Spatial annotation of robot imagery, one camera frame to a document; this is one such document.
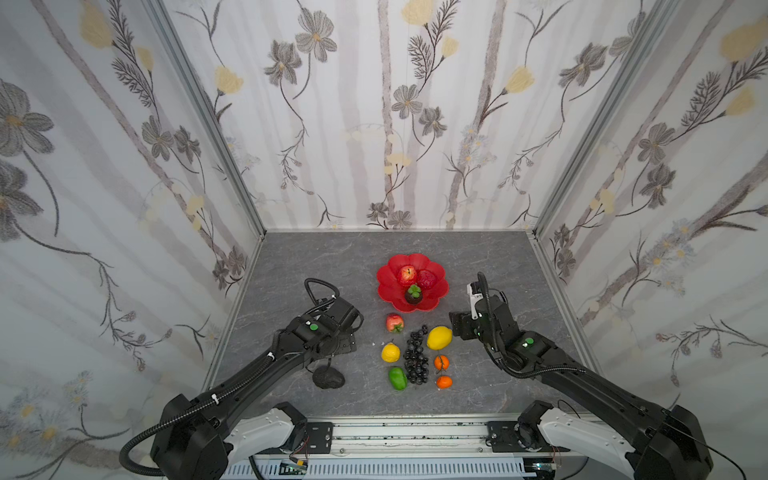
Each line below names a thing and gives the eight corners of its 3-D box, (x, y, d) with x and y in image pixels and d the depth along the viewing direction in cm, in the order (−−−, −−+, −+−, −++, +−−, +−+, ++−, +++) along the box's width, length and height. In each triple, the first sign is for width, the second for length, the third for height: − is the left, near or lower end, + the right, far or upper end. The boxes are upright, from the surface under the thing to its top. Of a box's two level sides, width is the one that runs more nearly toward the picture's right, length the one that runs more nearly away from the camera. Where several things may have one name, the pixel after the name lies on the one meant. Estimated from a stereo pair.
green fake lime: (396, 393, 82) (396, 390, 80) (387, 373, 86) (387, 369, 83) (409, 387, 83) (409, 384, 81) (400, 368, 87) (401, 364, 84)
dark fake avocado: (314, 389, 83) (310, 384, 80) (317, 370, 87) (314, 365, 83) (344, 389, 84) (342, 385, 80) (346, 370, 87) (344, 365, 83)
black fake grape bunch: (404, 385, 84) (405, 380, 80) (402, 331, 94) (403, 325, 91) (429, 385, 84) (431, 380, 80) (425, 331, 94) (427, 325, 91)
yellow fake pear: (388, 367, 87) (388, 363, 84) (378, 353, 90) (378, 348, 87) (402, 358, 89) (402, 353, 86) (392, 344, 92) (393, 339, 89)
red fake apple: (386, 334, 94) (386, 328, 91) (386, 319, 97) (386, 313, 94) (404, 334, 94) (404, 328, 91) (403, 319, 97) (404, 313, 94)
